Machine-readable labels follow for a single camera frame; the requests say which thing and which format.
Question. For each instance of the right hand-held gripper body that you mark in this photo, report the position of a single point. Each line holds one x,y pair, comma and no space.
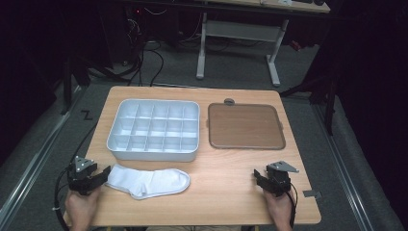
279,181

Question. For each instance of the grey tape piece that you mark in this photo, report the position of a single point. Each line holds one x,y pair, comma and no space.
311,193

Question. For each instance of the person's left hand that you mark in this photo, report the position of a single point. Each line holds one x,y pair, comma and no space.
81,207

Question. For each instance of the black metal stand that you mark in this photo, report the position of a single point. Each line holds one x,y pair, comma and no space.
330,109
66,89

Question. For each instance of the white compartment storage box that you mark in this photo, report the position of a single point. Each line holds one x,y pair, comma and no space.
154,128

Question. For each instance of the brown tray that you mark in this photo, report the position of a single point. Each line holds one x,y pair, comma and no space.
245,126

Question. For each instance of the black zigzag floor tape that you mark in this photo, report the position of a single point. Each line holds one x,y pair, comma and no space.
86,115

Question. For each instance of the metal floor rail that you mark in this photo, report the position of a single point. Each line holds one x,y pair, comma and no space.
35,163
343,170

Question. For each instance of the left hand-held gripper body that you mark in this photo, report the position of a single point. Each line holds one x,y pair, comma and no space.
80,179

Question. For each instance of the dark computer case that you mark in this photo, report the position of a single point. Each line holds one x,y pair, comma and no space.
133,38

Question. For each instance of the grey round table grommet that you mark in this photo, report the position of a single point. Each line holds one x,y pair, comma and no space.
229,101

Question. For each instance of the person's right hand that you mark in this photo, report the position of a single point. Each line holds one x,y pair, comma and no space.
278,208

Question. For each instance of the wooden desk with white frame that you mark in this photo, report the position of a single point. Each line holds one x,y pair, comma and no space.
243,31

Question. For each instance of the white sock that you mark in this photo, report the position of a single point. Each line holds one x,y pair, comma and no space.
150,183

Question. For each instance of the red object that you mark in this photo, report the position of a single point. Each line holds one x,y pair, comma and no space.
295,45

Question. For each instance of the white object on desk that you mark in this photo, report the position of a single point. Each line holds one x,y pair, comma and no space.
285,2

